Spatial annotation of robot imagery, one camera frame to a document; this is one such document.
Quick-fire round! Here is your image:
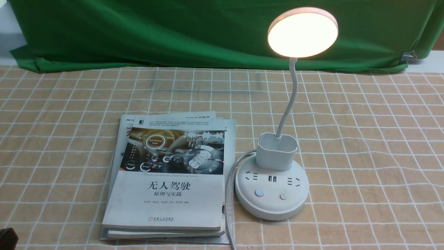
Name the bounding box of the white desk lamp socket base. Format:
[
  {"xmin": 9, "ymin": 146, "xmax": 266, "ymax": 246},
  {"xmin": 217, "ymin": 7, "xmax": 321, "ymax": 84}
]
[{"xmin": 234, "ymin": 7, "xmax": 339, "ymax": 221}]

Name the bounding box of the self-driving textbook top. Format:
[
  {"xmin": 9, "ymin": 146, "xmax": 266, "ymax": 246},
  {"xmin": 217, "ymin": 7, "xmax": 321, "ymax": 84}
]
[{"xmin": 102, "ymin": 117, "xmax": 226, "ymax": 231}]

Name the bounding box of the green backdrop cloth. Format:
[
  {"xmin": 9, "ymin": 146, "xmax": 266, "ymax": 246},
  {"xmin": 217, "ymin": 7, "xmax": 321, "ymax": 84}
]
[{"xmin": 8, "ymin": 0, "xmax": 443, "ymax": 73}]

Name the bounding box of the bottom book in stack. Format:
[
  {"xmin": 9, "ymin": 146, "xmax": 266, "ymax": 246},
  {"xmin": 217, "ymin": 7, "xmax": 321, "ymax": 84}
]
[{"xmin": 105, "ymin": 116, "xmax": 236, "ymax": 233}]

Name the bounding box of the orange grid tablecloth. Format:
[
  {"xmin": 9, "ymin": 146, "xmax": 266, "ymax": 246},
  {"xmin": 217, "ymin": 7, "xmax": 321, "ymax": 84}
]
[{"xmin": 0, "ymin": 66, "xmax": 444, "ymax": 250}]

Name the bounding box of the metal binder clip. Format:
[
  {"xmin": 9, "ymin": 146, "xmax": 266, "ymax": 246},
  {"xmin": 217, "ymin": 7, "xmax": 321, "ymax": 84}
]
[{"xmin": 400, "ymin": 51, "xmax": 417, "ymax": 64}]

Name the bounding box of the black object at corner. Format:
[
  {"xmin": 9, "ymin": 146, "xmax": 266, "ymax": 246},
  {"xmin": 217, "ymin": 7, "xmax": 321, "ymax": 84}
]
[{"xmin": 0, "ymin": 228, "xmax": 19, "ymax": 250}]

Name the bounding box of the white power cable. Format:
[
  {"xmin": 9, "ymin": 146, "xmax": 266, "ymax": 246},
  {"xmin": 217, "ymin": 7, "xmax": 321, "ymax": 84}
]
[{"xmin": 225, "ymin": 149, "xmax": 257, "ymax": 250}]

